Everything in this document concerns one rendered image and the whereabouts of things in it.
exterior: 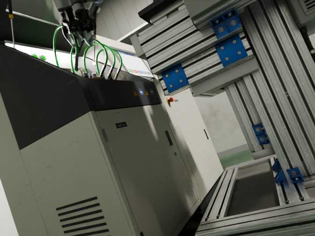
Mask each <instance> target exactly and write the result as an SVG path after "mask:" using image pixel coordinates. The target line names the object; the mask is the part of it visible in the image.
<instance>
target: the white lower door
mask: <svg viewBox="0 0 315 236"><path fill-rule="evenodd" d="M95 114H96V116H97V119H98V122H99V125H100V127H101V130H102V133H103V136H104V138H105V141H106V144H107V146H108V149H109V152H110V154H111V157H112V160H113V163H114V166H115V168H116V170H117V173H118V176H119V179H120V182H121V184H122V187H123V190H124V193H125V195H126V198H127V201H128V203H129V206H130V209H131V211H132V214H133V217H134V219H135V222H136V225H137V227H138V230H139V233H140V236H171V234H172V233H173V232H174V230H175V229H176V228H177V227H178V225H179V224H180V223H181V221H182V220H183V219H184V217H185V216H186V215H187V213H188V212H189V211H190V209H191V208H192V207H193V205H194V204H195V203H196V201H197V200H198V197H197V194H196V192H195V189H194V187H193V184H192V182H191V179H190V177H189V174H188V171H187V169H186V166H185V164H184V162H183V159H182V157H181V154H180V151H179V149H178V146H177V144H176V141H175V139H174V136H173V134H172V131H171V129H170V126H169V124H168V121H167V119H166V116H165V114H164V111H163V108H162V106H161V105H160V104H156V105H148V106H139V107H131V108H122V109H114V110H105V111H95Z"/></svg>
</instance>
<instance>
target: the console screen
mask: <svg viewBox="0 0 315 236"><path fill-rule="evenodd" d="M109 47H110V48H112V49H114V50H116V51H117V52H118V53H119V54H120V55H121V57H122V61H123V63H122V67H123V68H124V70H125V71H126V72H128V73H131V74H134V75H137V76H139V77H142V78H145V79H147V80H151V78H155V76H154V75H153V74H152V72H151V71H150V69H149V68H148V66H147V65H146V64H145V62H144V61H143V59H141V58H138V57H137V55H136V53H135V52H130V51H126V50H123V49H119V48H116V47H112V46H109ZM114 54H115V57H116V58H117V60H118V61H119V62H120V58H119V56H118V54H117V53H115V52H114ZM155 79H156V78H155Z"/></svg>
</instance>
